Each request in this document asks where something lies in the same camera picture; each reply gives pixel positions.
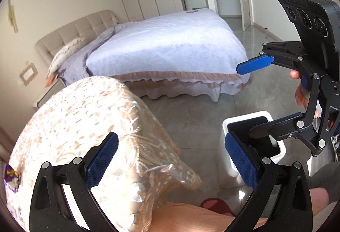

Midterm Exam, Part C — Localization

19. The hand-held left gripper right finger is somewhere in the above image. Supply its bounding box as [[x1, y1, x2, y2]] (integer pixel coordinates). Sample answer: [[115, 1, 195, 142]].
[[224, 131, 313, 232]]

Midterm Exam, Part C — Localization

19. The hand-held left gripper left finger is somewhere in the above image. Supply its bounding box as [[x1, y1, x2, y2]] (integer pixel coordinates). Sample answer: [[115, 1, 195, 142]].
[[29, 131, 120, 232]]

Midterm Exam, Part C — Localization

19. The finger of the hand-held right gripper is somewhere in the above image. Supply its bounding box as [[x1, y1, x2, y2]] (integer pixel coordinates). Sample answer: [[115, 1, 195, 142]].
[[249, 112, 317, 141], [236, 41, 306, 75]]

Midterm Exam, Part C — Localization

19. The white trash bin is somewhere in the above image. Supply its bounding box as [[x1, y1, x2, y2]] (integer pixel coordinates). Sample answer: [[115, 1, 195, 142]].
[[219, 111, 286, 178]]

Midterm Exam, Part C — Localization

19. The person's right hand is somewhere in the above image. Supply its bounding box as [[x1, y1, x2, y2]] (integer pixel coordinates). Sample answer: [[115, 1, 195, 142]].
[[289, 69, 320, 119]]

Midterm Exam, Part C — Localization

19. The round table with lace tablecloth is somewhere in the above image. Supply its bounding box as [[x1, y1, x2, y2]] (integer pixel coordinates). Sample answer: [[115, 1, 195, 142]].
[[0, 76, 201, 232]]

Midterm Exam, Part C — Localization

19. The red slipper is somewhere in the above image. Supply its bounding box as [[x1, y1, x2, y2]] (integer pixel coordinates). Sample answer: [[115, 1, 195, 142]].
[[199, 198, 235, 217]]

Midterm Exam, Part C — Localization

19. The person's right leg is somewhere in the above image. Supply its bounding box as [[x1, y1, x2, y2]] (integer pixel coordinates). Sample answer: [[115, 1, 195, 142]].
[[309, 162, 340, 207]]

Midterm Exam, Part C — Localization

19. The person's leg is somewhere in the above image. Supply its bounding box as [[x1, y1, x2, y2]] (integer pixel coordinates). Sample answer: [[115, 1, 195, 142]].
[[151, 202, 267, 232], [309, 162, 340, 207]]

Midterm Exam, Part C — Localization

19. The person's left leg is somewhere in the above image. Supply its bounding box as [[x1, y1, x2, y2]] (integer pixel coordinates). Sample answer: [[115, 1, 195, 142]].
[[151, 202, 267, 232]]

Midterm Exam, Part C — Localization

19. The mirrored nightstand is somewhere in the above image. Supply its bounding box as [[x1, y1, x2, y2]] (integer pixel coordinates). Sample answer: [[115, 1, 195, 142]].
[[32, 77, 67, 109]]

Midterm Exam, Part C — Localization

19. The bed with lilac sheet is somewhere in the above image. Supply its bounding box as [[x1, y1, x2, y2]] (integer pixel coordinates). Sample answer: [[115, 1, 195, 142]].
[[84, 8, 252, 103]]

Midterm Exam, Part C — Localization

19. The purple snack wrapper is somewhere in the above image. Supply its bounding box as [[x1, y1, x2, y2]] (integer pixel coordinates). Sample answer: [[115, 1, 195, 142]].
[[4, 164, 22, 193]]

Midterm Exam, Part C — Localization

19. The orange item on nightstand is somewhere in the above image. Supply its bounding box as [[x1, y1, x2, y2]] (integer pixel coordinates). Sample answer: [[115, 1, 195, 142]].
[[45, 73, 61, 88]]

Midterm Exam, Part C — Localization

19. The lilac duvet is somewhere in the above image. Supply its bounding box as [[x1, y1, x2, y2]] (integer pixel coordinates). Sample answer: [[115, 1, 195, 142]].
[[62, 23, 126, 84]]

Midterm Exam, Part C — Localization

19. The frilled pillow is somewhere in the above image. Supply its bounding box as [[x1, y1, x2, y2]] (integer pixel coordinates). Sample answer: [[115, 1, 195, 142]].
[[48, 37, 87, 80]]

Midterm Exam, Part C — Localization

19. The beige tufted headboard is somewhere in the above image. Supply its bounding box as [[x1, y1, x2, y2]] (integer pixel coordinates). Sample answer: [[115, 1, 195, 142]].
[[35, 10, 118, 63]]

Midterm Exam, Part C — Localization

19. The framed wall switch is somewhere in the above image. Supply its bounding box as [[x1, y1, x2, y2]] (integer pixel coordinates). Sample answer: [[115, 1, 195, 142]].
[[18, 61, 38, 87]]

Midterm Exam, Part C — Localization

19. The gold wall decoration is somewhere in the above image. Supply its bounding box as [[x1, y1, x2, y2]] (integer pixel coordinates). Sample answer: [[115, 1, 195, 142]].
[[7, 0, 19, 34]]

